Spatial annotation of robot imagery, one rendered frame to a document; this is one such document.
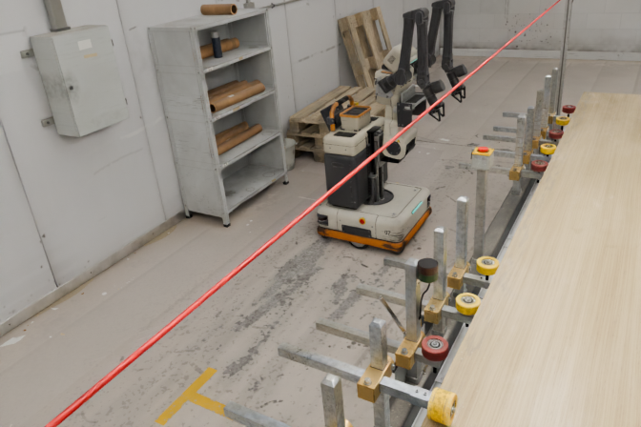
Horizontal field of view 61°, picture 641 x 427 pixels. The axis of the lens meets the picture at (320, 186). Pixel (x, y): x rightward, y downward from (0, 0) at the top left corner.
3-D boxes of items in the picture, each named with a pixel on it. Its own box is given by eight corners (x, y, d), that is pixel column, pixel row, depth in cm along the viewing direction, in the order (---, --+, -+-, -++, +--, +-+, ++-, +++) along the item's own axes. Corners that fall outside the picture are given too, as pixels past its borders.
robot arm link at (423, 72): (420, 9, 313) (413, 11, 304) (430, 8, 310) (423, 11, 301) (422, 83, 330) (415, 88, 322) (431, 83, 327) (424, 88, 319)
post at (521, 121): (511, 200, 297) (517, 115, 277) (512, 197, 300) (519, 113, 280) (518, 201, 296) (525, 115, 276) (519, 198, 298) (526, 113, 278)
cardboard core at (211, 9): (199, 5, 426) (229, 4, 411) (206, 3, 432) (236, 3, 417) (201, 15, 429) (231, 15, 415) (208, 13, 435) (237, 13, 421)
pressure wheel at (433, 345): (418, 376, 168) (417, 347, 163) (426, 359, 174) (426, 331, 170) (443, 384, 164) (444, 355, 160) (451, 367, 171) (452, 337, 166)
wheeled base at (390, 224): (316, 236, 403) (313, 207, 393) (354, 201, 452) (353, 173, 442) (401, 255, 371) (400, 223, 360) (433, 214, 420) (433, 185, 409)
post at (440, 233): (432, 342, 201) (433, 228, 181) (436, 336, 204) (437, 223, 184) (442, 345, 199) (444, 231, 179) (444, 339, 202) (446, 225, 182)
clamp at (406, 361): (395, 365, 170) (394, 353, 168) (411, 338, 180) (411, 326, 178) (412, 371, 167) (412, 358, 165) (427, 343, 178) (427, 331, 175)
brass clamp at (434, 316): (422, 320, 190) (422, 309, 188) (435, 298, 200) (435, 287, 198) (439, 325, 187) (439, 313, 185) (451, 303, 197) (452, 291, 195)
